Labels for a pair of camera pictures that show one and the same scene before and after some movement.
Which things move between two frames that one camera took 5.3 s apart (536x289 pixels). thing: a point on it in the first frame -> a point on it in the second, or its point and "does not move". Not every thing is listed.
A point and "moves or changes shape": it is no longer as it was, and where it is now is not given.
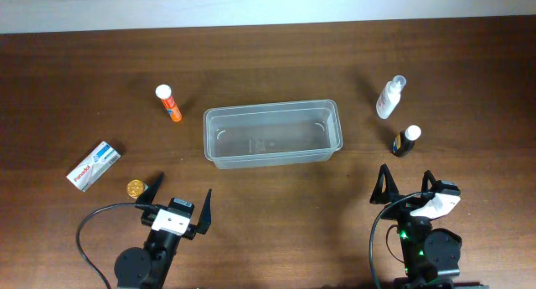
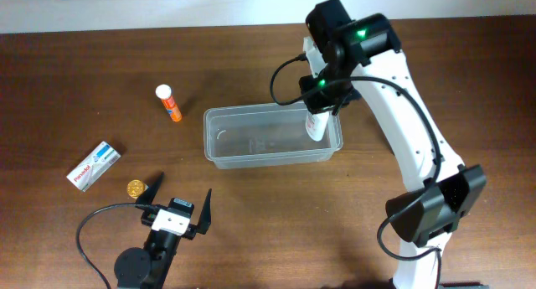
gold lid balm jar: (135, 188) does not move
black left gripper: (198, 227) does not move
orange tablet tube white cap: (163, 92) does not move
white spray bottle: (389, 96) moves or changes shape
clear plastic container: (272, 134) does not move
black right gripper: (402, 206) -> (320, 103)
